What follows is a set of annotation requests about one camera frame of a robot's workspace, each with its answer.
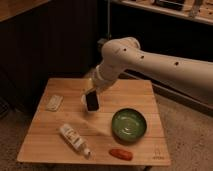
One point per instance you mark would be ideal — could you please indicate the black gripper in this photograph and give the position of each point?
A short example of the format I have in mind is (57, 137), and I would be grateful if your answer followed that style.
(92, 101)

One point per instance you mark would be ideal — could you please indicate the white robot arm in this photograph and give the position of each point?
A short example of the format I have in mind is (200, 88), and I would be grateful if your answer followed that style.
(191, 77)

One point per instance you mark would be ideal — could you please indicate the green ceramic bowl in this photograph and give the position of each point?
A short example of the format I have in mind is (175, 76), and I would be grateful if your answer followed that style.
(128, 125)

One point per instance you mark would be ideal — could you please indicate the white lotion tube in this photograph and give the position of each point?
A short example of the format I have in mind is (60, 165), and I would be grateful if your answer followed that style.
(74, 139)

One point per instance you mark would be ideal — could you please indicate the wooden table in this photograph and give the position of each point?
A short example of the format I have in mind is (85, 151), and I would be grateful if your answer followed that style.
(43, 144)

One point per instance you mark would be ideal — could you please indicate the red oblong object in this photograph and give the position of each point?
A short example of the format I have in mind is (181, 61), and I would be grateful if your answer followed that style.
(121, 154)

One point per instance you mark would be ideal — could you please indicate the vertical metal pole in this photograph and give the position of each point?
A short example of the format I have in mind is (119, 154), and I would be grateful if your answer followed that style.
(108, 19)

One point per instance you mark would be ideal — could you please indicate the wooden shelf with items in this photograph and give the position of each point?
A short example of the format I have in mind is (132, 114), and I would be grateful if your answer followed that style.
(194, 10)

